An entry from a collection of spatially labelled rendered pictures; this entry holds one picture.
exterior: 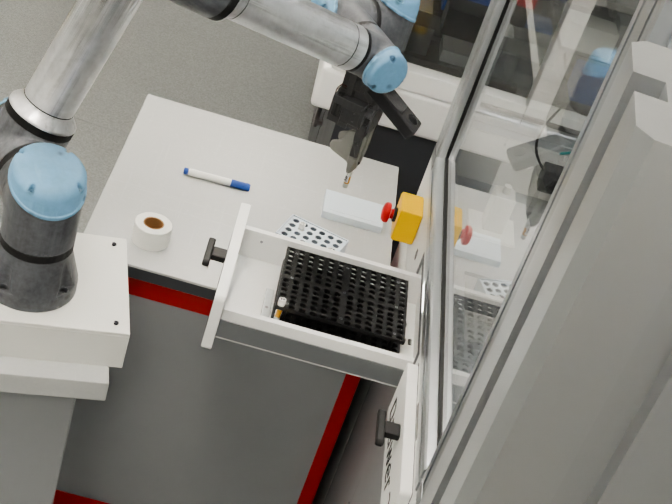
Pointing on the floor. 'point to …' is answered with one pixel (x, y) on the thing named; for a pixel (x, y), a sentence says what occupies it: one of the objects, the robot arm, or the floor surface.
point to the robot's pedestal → (39, 422)
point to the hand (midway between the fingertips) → (355, 166)
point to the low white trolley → (303, 491)
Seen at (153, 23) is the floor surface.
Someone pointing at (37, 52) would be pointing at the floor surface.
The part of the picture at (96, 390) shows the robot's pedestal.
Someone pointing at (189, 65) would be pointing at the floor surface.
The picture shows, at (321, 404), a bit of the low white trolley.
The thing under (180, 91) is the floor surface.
